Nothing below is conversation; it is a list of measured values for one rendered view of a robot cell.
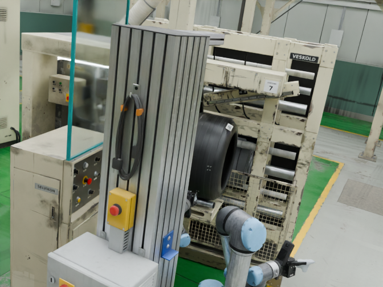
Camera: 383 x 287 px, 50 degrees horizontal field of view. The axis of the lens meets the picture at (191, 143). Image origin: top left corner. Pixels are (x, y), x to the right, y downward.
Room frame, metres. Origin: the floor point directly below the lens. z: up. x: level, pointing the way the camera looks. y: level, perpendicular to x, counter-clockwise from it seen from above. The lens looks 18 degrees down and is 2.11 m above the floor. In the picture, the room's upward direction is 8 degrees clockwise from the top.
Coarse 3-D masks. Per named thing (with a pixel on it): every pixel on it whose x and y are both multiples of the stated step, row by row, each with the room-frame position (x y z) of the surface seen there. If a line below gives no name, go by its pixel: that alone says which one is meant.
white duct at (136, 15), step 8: (144, 0) 3.00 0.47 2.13; (152, 0) 3.00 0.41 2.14; (160, 0) 3.02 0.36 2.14; (136, 8) 3.02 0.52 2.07; (144, 8) 3.01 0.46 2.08; (152, 8) 3.03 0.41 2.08; (136, 16) 3.02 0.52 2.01; (144, 16) 3.04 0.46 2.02; (128, 24) 3.04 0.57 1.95; (136, 24) 3.06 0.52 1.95
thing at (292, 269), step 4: (272, 260) 1.64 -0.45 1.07; (288, 260) 1.66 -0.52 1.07; (292, 260) 1.66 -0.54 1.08; (288, 264) 1.64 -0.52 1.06; (280, 268) 1.60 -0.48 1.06; (284, 268) 1.65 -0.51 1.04; (288, 268) 1.63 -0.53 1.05; (292, 268) 1.66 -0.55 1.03; (280, 272) 1.60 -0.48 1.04; (284, 272) 1.64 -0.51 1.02; (288, 272) 1.63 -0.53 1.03; (292, 272) 1.65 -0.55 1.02; (284, 276) 1.64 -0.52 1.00; (288, 276) 1.63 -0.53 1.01
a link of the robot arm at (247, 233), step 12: (228, 216) 1.49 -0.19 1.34; (240, 216) 1.47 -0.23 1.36; (228, 228) 1.46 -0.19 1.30; (240, 228) 1.42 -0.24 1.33; (252, 228) 1.40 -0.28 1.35; (264, 228) 1.44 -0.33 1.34; (240, 240) 1.41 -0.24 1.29; (252, 240) 1.40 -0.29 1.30; (264, 240) 1.44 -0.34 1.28; (240, 252) 1.41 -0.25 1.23; (252, 252) 1.42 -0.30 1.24; (240, 264) 1.42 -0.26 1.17; (228, 276) 1.44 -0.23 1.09; (240, 276) 1.42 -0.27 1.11
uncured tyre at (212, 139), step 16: (208, 128) 2.48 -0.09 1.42; (224, 128) 2.49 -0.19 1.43; (208, 144) 2.40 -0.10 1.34; (224, 144) 2.42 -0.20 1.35; (192, 160) 2.37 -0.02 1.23; (208, 160) 2.35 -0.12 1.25; (224, 160) 2.41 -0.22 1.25; (192, 176) 2.37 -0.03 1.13; (208, 176) 2.34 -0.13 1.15; (224, 176) 2.78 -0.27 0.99; (208, 192) 2.38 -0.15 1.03
